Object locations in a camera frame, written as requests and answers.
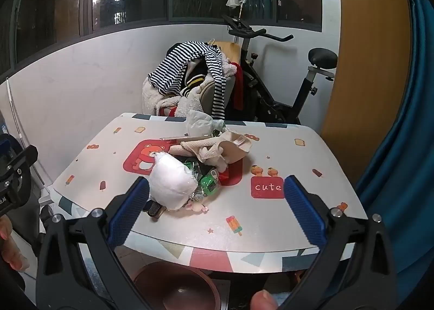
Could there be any striped shirt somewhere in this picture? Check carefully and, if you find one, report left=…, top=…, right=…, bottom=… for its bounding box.
left=147, top=41, right=228, bottom=121

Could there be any wooden door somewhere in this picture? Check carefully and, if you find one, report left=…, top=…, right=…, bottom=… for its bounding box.
left=320, top=0, right=412, bottom=168

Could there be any brown round bin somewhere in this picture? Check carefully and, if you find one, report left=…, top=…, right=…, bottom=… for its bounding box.
left=130, top=261, right=222, bottom=310

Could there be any thin white pole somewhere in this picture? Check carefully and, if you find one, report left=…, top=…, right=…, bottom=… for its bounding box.
left=5, top=77, right=26, bottom=143

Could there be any tan wooden board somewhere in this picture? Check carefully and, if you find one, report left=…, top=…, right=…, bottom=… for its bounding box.
left=215, top=41, right=242, bottom=65

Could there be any crumpled white plastic bag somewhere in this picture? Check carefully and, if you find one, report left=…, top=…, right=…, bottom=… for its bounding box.
left=185, top=109, right=226, bottom=138

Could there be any beige padded chair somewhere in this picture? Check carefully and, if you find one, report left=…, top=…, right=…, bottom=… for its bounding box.
left=200, top=78, right=235, bottom=117

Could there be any white knit cloth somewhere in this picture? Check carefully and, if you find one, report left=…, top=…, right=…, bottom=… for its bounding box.
left=200, top=146, right=231, bottom=172

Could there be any beige cloth bag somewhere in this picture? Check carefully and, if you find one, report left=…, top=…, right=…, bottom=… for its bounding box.
left=170, top=129, right=253, bottom=165

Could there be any black yellow-striped garment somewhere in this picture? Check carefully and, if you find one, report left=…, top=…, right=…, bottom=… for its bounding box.
left=181, top=59, right=209, bottom=95

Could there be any black white plush toy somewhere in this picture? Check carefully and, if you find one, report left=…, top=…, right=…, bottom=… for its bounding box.
left=185, top=159, right=218, bottom=178

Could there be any person's left hand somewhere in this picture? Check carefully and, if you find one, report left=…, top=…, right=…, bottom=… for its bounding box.
left=0, top=217, right=31, bottom=272

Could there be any red garment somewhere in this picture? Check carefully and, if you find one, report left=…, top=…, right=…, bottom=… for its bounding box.
left=232, top=63, right=245, bottom=111

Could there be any blue curtain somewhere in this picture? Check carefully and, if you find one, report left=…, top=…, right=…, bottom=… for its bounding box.
left=354, top=0, right=434, bottom=275

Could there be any white fleece garment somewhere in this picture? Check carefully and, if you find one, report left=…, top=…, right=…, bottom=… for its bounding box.
left=142, top=78, right=204, bottom=117

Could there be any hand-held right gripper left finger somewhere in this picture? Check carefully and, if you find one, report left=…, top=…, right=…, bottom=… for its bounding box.
left=36, top=176, right=151, bottom=310

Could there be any person's right hand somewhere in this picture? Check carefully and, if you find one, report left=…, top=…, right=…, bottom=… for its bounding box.
left=250, top=290, right=279, bottom=310

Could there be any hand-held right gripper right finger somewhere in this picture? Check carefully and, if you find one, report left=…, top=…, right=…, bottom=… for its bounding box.
left=283, top=175, right=399, bottom=310

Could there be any black exercise bike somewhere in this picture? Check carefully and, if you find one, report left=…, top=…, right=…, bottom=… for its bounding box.
left=222, top=15, right=339, bottom=125

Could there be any white ball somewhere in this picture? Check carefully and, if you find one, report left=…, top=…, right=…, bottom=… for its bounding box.
left=148, top=152, right=199, bottom=212

